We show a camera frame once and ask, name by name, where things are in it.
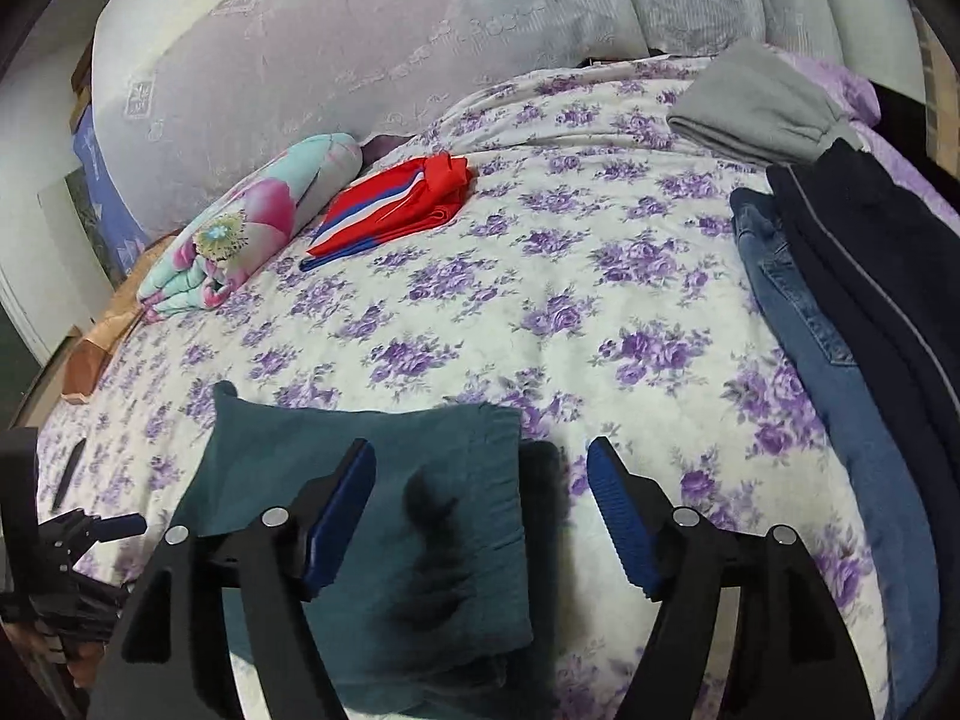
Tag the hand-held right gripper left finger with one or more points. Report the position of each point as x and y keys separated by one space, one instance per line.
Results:
x=337 y=525

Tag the purple pillow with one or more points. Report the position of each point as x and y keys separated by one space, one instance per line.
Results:
x=840 y=86

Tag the folded floral quilt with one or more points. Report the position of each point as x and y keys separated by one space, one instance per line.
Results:
x=247 y=225

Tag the grey pants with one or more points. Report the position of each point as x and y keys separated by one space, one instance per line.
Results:
x=757 y=112

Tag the purple floral bedsheet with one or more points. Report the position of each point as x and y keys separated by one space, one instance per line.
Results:
x=525 y=300

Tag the blue jeans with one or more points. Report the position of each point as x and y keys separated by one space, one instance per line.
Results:
x=847 y=405

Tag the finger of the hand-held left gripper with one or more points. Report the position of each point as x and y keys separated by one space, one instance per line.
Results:
x=124 y=526

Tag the red blue white garment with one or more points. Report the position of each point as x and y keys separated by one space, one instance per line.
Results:
x=390 y=206

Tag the white lace curtain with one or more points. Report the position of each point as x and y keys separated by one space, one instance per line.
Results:
x=375 y=37

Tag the brown patterned pillow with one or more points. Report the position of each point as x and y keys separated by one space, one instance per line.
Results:
x=97 y=360

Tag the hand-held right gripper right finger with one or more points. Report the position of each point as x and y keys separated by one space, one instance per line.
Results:
x=622 y=517

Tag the dark navy pants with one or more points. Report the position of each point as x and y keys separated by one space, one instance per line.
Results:
x=885 y=262

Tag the teal pants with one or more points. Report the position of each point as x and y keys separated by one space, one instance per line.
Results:
x=375 y=480

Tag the blue printed cloth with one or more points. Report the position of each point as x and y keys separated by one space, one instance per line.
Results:
x=105 y=202

